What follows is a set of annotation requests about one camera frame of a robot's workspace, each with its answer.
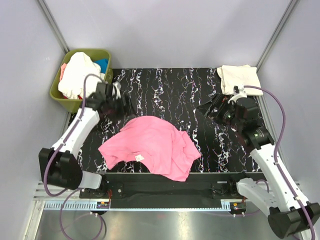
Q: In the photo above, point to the aluminium rail frame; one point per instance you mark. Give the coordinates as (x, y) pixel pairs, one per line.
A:
(72, 201)

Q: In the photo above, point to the folded cream t-shirt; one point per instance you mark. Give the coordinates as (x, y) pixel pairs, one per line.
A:
(231, 76)

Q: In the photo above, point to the blue garment in basket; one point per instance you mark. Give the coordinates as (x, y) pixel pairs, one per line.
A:
(103, 63)

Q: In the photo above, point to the white shirt in basket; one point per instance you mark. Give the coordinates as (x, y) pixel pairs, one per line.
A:
(79, 77)

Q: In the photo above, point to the pink t-shirt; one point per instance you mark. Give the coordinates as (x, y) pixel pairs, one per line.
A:
(155, 143)

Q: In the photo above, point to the right aluminium corner post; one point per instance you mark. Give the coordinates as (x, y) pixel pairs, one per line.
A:
(277, 31)

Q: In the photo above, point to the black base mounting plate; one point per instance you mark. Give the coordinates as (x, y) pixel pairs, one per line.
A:
(146, 191)

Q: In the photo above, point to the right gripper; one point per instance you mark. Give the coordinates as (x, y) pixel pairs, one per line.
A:
(218, 101)

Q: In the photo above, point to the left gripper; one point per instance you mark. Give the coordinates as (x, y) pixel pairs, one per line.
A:
(127, 108)

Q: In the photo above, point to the olive green plastic basket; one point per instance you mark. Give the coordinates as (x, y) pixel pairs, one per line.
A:
(95, 54)

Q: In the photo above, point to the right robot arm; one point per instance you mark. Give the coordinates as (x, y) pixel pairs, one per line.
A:
(287, 209)

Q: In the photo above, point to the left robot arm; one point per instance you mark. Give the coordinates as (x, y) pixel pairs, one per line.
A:
(58, 165)

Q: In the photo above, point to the aluminium corner post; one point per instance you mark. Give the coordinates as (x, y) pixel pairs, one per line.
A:
(277, 31)
(44, 8)

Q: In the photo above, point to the left aluminium corner post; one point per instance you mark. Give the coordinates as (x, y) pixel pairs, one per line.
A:
(44, 8)

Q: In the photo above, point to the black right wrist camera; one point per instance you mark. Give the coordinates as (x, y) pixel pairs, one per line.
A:
(246, 109)

